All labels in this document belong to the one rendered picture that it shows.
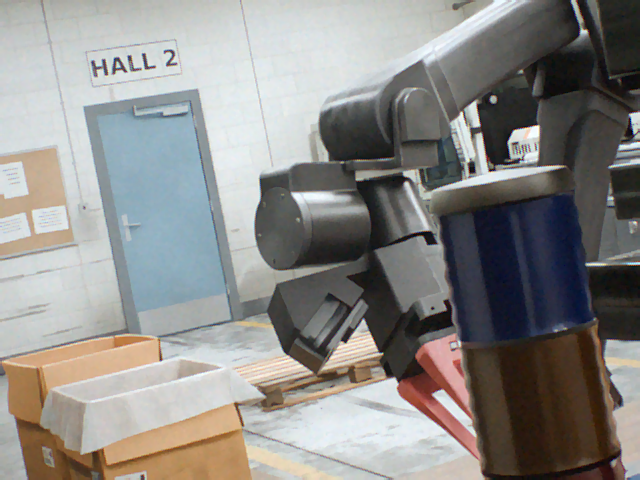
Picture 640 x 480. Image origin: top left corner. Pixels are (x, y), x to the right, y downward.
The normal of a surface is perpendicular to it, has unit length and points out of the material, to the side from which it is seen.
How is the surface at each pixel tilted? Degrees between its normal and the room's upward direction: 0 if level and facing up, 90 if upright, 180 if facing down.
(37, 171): 90
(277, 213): 83
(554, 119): 62
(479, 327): 104
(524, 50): 93
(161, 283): 90
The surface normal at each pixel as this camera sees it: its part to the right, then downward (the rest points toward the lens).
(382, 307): -0.91, 0.24
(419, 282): 0.20, -0.48
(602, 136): 0.53, 0.08
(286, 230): -0.78, 0.06
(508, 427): -0.62, -0.09
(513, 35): 0.59, -0.12
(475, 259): -0.52, 0.39
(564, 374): 0.22, -0.24
